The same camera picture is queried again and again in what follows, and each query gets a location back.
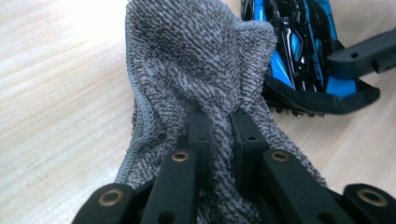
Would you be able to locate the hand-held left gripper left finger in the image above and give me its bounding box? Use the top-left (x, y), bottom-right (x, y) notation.
top-left (177, 110), bottom-right (215, 190)

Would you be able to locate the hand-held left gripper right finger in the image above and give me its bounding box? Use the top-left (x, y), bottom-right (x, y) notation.
top-left (232, 107), bottom-right (271, 194)

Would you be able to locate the blue and black toy car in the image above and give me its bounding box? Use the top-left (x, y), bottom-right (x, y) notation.
top-left (241, 0), bottom-right (359, 101)

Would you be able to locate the grey terry cloth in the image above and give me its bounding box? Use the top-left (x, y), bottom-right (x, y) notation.
top-left (113, 0), bottom-right (328, 224)

